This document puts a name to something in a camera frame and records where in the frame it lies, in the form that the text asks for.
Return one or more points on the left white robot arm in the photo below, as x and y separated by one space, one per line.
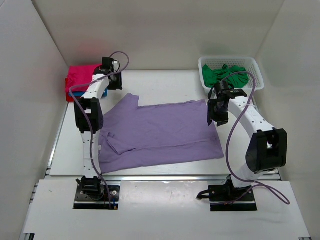
89 120

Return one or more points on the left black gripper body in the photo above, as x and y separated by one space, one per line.
115 79

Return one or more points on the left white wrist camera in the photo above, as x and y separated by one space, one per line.
115 66

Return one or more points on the white plastic basket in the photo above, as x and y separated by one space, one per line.
217 62

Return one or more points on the purple t shirt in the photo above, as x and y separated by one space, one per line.
136 136

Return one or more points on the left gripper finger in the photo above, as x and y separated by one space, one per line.
112 85
119 83

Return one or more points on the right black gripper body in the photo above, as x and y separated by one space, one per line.
220 113

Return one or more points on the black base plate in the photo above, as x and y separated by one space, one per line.
83 201
232 206

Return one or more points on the green t shirt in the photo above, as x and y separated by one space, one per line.
213 76

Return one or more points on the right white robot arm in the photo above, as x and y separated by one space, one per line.
267 149

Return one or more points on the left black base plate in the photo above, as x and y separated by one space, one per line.
83 201

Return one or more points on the pink folded t shirt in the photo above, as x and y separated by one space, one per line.
79 75

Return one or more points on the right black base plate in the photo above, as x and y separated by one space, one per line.
232 206

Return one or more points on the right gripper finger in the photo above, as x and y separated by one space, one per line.
220 121
210 111

